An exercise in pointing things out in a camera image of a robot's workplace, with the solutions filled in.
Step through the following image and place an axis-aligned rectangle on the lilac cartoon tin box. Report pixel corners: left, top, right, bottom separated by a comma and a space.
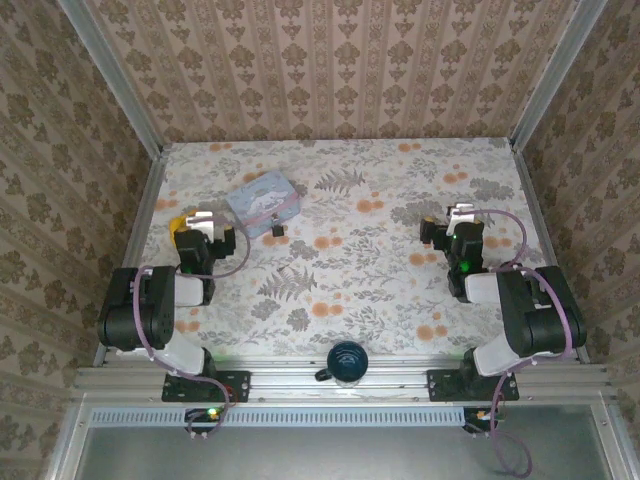
224, 169, 304, 240

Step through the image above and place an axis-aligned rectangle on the yellow banana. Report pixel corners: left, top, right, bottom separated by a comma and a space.
168, 214, 189, 247

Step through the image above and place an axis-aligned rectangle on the floral tablecloth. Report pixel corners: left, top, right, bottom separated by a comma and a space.
117, 138, 561, 359

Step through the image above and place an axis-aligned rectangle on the dark blue round mug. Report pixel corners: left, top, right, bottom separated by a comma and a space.
313, 339, 369, 387

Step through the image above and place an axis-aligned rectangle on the black controller board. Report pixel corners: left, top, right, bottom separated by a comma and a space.
184, 407, 226, 434
463, 407, 507, 434

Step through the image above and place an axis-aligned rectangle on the grey metal panel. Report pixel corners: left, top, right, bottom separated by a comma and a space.
74, 424, 616, 480

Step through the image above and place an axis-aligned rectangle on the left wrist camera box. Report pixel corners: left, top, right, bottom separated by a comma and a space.
183, 209, 217, 232

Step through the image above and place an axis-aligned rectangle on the aluminium side rail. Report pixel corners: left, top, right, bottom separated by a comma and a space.
93, 144, 169, 366
509, 139, 591, 362

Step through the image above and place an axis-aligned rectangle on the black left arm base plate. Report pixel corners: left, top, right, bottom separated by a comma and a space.
162, 370, 251, 402

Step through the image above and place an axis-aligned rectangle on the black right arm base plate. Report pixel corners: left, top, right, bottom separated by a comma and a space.
427, 369, 520, 402

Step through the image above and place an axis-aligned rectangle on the aluminium cross rail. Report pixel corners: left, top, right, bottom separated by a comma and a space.
74, 355, 619, 404

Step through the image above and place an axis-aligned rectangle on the grey slotted cable duct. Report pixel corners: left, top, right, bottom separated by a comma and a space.
91, 405, 464, 427

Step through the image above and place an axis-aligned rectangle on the aluminium corner post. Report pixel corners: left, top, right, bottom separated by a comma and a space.
57, 0, 164, 157
510, 0, 609, 151

